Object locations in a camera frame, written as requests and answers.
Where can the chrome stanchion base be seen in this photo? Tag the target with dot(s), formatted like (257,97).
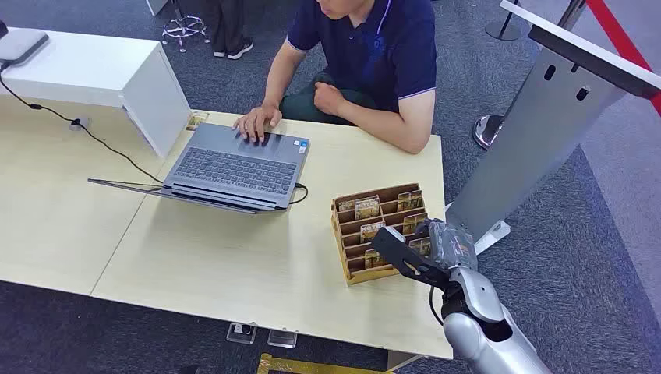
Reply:
(486,131)

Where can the dark stanchion base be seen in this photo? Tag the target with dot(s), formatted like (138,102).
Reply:
(502,30)

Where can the silver kiosk stand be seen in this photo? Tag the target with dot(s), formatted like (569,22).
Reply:
(542,118)

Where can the grey open laptop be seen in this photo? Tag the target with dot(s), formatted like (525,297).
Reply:
(237,167)

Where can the gold printed card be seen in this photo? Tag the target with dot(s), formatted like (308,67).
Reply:
(196,121)
(372,231)
(421,246)
(346,204)
(367,208)
(413,223)
(410,201)
(373,259)

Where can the chrome stool base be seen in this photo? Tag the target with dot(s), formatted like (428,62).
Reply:
(183,30)

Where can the person's left hand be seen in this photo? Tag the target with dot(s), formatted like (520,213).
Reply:
(326,98)

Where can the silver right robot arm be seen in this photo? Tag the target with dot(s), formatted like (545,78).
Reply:
(485,335)

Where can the red barrier belt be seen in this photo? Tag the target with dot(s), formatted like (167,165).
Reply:
(625,44)

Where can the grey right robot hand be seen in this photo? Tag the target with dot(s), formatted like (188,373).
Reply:
(454,246)

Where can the grey flat device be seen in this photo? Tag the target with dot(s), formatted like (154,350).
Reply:
(19,44)

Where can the wooden card holder rack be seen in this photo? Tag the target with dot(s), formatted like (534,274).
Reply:
(356,276)

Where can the person's right hand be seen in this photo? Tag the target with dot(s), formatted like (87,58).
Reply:
(255,123)

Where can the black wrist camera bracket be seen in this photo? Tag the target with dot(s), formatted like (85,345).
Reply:
(408,260)

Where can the clear acrylic stand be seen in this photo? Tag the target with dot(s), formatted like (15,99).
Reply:
(282,338)
(241,332)

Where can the standing person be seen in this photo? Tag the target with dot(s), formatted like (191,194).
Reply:
(230,28)

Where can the white desk riser box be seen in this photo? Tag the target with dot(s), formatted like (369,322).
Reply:
(103,77)

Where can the gold framed board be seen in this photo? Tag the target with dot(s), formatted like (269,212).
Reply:
(304,365)

